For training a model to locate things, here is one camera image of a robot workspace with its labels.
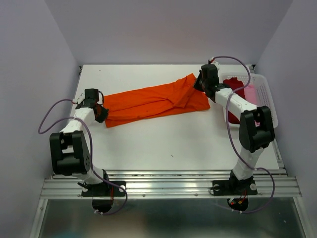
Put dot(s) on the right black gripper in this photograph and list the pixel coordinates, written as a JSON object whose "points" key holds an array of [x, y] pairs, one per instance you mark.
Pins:
{"points": [[196, 85]]}

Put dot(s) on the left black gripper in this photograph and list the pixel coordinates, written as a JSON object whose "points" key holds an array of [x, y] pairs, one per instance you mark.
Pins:
{"points": [[103, 116]]}

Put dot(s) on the orange t-shirt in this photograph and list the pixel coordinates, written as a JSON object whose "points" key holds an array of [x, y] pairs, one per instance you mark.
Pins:
{"points": [[175, 98]]}

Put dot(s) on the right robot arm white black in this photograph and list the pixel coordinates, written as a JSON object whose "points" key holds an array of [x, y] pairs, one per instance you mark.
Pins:
{"points": [[256, 130]]}

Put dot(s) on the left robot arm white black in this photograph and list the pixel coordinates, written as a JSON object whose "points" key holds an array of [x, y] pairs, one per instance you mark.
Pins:
{"points": [[71, 148]]}

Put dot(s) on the dark red rolled t-shirt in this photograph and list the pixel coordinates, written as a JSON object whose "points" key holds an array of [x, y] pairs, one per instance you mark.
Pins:
{"points": [[234, 83]]}

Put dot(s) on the pink rolled t-shirt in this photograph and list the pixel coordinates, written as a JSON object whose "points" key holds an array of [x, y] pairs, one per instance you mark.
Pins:
{"points": [[250, 94]]}

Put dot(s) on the white plastic basket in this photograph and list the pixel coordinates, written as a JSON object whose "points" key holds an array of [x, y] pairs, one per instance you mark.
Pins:
{"points": [[263, 94]]}

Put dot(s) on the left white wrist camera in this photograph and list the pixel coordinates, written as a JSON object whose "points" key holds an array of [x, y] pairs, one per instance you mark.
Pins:
{"points": [[80, 99]]}

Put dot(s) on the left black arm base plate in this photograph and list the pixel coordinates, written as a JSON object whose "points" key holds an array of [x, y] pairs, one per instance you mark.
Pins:
{"points": [[102, 189]]}

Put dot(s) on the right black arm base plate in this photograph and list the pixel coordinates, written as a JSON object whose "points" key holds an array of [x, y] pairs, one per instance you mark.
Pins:
{"points": [[227, 188]]}

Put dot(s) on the aluminium mounting rail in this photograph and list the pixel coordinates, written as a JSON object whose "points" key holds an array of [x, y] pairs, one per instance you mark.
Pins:
{"points": [[172, 184]]}

